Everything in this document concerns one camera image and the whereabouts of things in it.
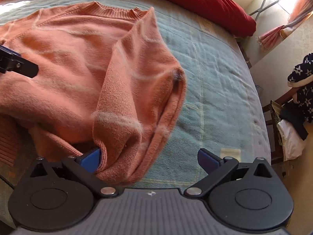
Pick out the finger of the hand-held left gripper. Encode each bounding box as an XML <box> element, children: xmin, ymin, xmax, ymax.
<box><xmin>0</xmin><ymin>52</ymin><xmax>39</xmax><ymax>78</ymax></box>
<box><xmin>0</xmin><ymin>44</ymin><xmax>21</xmax><ymax>57</ymax></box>

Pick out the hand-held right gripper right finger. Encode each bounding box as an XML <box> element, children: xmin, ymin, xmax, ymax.
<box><xmin>184</xmin><ymin>148</ymin><xmax>272</xmax><ymax>198</ymax></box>

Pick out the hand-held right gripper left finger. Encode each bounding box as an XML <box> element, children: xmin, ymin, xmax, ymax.
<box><xmin>30</xmin><ymin>147</ymin><xmax>117</xmax><ymax>197</ymax></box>

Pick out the orange knitted sweater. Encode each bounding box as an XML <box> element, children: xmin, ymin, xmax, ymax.
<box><xmin>0</xmin><ymin>1</ymin><xmax>187</xmax><ymax>186</ymax></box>

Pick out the blue plaid bed sheet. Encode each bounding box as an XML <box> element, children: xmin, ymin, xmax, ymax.
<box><xmin>0</xmin><ymin>0</ymin><xmax>272</xmax><ymax>226</ymax></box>

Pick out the white cloth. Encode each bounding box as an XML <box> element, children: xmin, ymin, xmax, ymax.
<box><xmin>277</xmin><ymin>119</ymin><xmax>306</xmax><ymax>162</ymax></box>

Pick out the dark cloth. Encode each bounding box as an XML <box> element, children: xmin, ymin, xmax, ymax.
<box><xmin>280</xmin><ymin>101</ymin><xmax>309</xmax><ymax>140</ymax></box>

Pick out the wooden chair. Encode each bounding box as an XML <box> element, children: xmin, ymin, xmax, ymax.
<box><xmin>263</xmin><ymin>86</ymin><xmax>304</xmax><ymax>164</ymax></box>

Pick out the navy star print garment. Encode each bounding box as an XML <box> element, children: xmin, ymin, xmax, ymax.
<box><xmin>287</xmin><ymin>53</ymin><xmax>313</xmax><ymax>123</ymax></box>

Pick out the pink striped curtain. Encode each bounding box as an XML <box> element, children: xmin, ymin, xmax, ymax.
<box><xmin>257</xmin><ymin>0</ymin><xmax>313</xmax><ymax>52</ymax></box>

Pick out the red long bolster pillow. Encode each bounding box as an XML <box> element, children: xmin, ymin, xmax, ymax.
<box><xmin>0</xmin><ymin>0</ymin><xmax>257</xmax><ymax>37</ymax></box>

